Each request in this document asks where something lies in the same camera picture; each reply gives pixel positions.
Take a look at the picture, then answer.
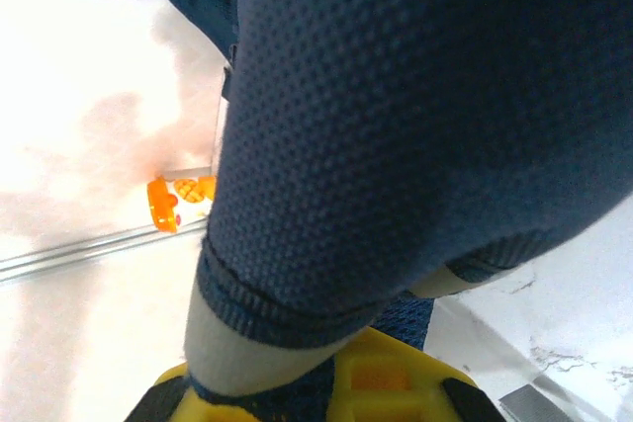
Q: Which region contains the navy blue backpack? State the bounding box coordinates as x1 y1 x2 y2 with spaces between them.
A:
149 0 633 422

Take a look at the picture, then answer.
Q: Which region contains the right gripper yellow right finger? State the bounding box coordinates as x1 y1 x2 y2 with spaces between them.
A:
325 326 505 422

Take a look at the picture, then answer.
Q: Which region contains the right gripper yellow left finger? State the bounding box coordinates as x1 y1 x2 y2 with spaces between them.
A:
123 362 263 422

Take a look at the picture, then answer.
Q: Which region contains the aluminium side rail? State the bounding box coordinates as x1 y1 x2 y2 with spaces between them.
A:
0 221 209 288

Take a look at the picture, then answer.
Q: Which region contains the orange pill bottle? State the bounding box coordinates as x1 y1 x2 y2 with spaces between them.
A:
146 174 219 234

